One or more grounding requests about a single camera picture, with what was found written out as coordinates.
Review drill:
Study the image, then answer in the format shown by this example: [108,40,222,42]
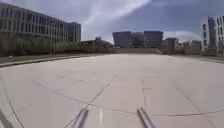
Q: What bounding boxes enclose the wide stone steps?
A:
[111,47,162,55]

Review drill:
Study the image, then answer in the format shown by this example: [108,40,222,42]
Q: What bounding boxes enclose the pale stone slab plaza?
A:
[0,53,224,128]

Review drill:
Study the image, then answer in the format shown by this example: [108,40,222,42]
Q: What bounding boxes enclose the row of trees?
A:
[0,35,83,57]

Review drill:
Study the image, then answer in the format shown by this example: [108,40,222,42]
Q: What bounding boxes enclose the pale low building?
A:
[178,39,203,54]

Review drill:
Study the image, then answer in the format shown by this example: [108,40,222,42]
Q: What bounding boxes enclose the glass-fronted block building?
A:
[112,30,164,49]

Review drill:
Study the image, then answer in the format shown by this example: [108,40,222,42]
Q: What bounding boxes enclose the grey mid-rise building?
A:
[162,37,179,53]

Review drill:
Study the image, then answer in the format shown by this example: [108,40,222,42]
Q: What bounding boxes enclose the pale stone kerb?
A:
[0,54,83,69]

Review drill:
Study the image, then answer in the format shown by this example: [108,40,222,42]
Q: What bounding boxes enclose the robot's own part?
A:
[71,107,90,128]
[136,107,156,128]

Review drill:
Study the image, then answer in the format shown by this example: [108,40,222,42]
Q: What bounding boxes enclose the white gridded office building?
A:
[200,14,224,56]

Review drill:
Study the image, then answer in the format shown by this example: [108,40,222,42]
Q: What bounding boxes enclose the grass strip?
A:
[0,53,73,64]

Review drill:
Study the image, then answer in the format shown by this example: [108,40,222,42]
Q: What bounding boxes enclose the low dark-roofed building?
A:
[80,36,114,52]

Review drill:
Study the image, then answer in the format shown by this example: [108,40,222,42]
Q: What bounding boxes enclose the long grey office building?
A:
[0,2,82,51]

